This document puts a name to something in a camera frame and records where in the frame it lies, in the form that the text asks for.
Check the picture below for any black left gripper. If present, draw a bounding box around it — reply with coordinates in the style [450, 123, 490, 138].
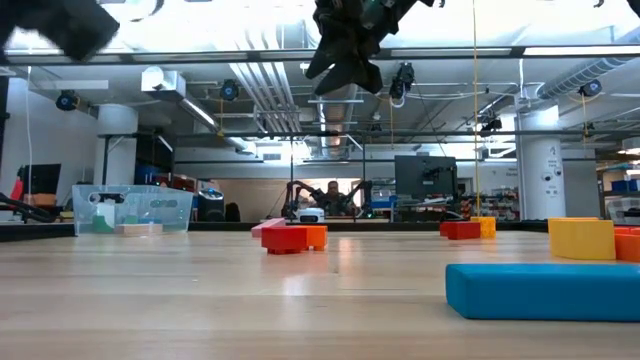
[0, 0, 122, 63]

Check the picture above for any pink long wooden block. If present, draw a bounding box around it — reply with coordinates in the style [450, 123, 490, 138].
[250, 217, 287, 239]

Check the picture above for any natural wood long block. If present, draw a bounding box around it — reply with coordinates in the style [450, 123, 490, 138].
[115, 222, 165, 238]

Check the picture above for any person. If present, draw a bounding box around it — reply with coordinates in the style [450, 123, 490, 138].
[319, 180, 352, 217]

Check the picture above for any black cylindrical appliance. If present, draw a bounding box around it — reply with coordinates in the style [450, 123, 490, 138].
[196, 188, 227, 223]

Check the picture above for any black background rig frame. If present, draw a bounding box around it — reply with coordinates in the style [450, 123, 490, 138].
[97, 129, 640, 224]

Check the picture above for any orange box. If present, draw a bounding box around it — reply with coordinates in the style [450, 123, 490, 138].
[22, 193, 58, 208]

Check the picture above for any white box device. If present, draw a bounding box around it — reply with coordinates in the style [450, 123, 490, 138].
[295, 207, 326, 224]

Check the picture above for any black aluminium table frame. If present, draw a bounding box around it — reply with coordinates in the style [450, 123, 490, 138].
[0, 219, 640, 243]

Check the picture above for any dark shelf unit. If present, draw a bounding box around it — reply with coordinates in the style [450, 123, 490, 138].
[133, 131, 175, 187]

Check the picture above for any clear plastic bin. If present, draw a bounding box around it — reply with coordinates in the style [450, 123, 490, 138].
[71, 184, 195, 237]

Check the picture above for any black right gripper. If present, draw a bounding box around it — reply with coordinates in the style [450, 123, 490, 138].
[304, 0, 436, 97]

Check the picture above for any silver ventilation duct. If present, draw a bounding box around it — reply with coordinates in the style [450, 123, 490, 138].
[536, 55, 640, 100]
[311, 92, 362, 151]

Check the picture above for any white ceiling air unit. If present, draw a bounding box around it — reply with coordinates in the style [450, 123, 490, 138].
[140, 66, 188, 94]

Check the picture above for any dark computer monitor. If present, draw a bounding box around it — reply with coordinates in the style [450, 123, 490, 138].
[393, 154, 459, 202]

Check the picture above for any black drooping cable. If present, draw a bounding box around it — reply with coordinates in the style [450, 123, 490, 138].
[0, 191, 57, 224]

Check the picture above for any orange toy brick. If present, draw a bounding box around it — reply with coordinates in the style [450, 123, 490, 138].
[613, 225, 640, 264]
[298, 224, 330, 252]

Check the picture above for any black ceiling-hung device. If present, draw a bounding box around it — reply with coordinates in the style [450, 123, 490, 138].
[478, 113, 504, 137]

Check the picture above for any black blue cord reel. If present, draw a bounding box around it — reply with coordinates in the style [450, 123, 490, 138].
[219, 78, 242, 103]
[54, 89, 81, 113]
[578, 78, 604, 99]

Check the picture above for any red wooden block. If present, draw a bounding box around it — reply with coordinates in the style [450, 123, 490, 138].
[446, 221, 482, 242]

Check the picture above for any large yellow wooden block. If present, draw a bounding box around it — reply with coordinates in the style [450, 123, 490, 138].
[547, 217, 617, 262]

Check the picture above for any yellow toy brick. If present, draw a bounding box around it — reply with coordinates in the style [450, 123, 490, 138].
[469, 216, 498, 240]

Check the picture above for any black screen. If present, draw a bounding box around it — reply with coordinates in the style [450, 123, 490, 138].
[16, 163, 63, 197]

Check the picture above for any long blue wooden block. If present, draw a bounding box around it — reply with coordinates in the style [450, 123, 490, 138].
[444, 263, 640, 322]

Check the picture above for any parts storage shelf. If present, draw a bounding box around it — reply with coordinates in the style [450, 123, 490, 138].
[458, 188, 520, 222]

